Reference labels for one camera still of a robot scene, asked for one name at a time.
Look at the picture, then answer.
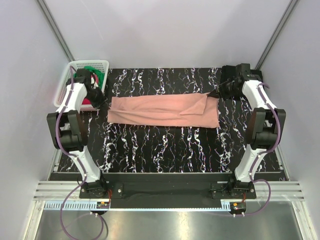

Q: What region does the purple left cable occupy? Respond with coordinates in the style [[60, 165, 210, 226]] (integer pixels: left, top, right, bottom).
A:
[[56, 65, 111, 237]]

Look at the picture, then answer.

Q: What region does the left small electronics module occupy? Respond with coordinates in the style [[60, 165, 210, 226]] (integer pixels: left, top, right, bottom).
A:
[[96, 201, 110, 209]]

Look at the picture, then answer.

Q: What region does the white plastic basket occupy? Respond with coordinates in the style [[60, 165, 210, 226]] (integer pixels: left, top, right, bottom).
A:
[[53, 59, 110, 108]]

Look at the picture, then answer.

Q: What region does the black folded t-shirt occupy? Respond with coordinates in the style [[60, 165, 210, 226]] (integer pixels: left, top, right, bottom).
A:
[[220, 65, 263, 84]]

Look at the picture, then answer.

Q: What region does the right small electronics module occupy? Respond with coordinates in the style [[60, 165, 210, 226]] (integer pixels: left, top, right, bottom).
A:
[[230, 201, 247, 216]]

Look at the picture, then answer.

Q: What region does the green crumpled t-shirt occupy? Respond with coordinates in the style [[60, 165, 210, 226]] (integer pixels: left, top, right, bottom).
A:
[[84, 65, 105, 89]]

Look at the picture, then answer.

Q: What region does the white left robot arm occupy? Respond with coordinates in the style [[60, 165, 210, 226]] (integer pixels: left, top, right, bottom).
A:
[[46, 66, 108, 198]]

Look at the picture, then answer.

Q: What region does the small electronics module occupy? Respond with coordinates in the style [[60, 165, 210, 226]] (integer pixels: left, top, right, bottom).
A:
[[230, 201, 247, 216], [96, 201, 110, 209]]

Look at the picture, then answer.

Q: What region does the pink printed t-shirt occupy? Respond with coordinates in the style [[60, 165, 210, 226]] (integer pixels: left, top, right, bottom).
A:
[[107, 93, 220, 129]]

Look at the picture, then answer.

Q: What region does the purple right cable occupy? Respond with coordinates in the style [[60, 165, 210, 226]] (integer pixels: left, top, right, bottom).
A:
[[233, 83, 280, 218]]

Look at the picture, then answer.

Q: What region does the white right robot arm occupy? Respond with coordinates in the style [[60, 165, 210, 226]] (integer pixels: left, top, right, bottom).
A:
[[209, 63, 287, 199]]

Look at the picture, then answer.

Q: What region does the purple cable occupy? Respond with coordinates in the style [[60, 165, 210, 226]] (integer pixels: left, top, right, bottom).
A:
[[233, 83, 280, 218], [56, 65, 111, 237]]

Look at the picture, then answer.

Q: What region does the red crumpled t-shirt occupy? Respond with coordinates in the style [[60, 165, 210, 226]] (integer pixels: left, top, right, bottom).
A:
[[82, 98, 92, 108]]

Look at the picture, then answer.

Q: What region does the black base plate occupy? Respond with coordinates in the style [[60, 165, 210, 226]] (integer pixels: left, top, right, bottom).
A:
[[79, 181, 257, 210]]

